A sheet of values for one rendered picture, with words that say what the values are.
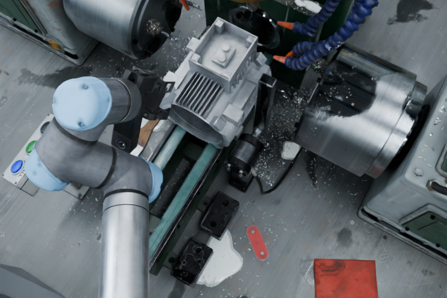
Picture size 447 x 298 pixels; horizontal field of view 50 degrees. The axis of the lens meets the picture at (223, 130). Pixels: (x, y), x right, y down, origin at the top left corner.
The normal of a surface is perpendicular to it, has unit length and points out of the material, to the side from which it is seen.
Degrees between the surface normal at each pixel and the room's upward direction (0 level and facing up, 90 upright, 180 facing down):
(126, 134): 58
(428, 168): 0
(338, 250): 0
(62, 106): 30
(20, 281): 47
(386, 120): 21
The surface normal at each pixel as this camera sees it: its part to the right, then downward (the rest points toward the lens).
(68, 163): 0.44, 0.51
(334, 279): -0.04, -0.33
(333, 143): -0.46, 0.60
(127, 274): 0.33, -0.58
